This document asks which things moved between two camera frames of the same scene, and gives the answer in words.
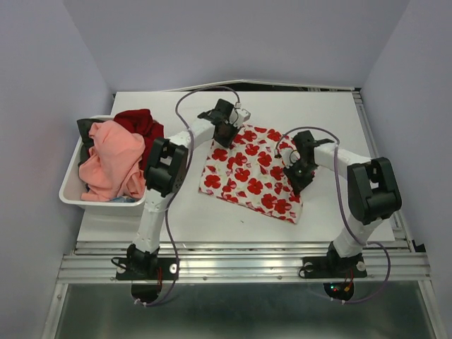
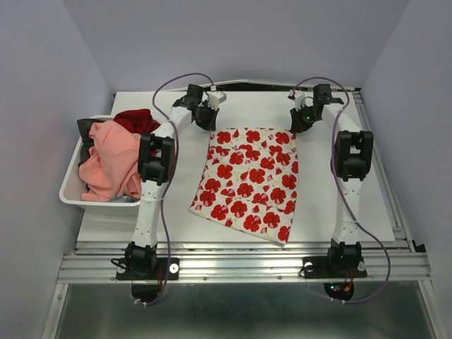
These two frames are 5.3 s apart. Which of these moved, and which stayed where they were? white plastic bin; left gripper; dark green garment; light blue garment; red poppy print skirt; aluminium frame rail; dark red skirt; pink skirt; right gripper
Moved: right gripper; left gripper; red poppy print skirt
Stayed: white plastic bin; dark red skirt; light blue garment; dark green garment; pink skirt; aluminium frame rail
